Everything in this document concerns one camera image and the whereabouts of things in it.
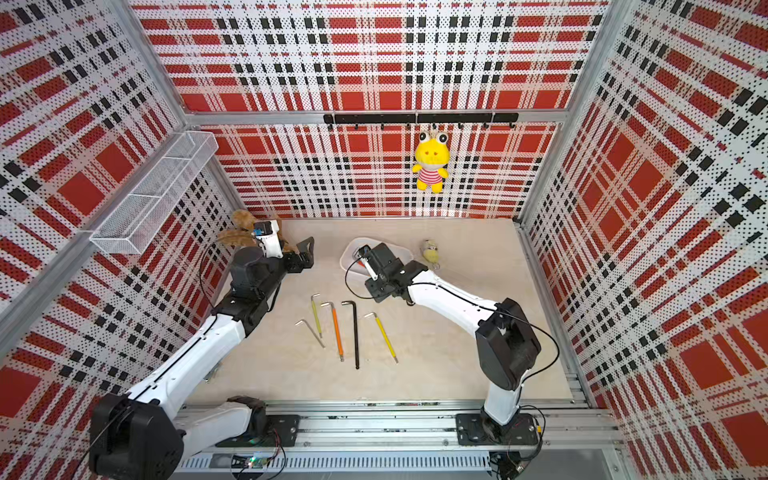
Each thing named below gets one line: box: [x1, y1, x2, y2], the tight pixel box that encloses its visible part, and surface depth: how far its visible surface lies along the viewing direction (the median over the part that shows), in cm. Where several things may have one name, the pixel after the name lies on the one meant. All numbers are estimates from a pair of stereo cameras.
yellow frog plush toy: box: [412, 131, 451, 193], surface depth 95 cm
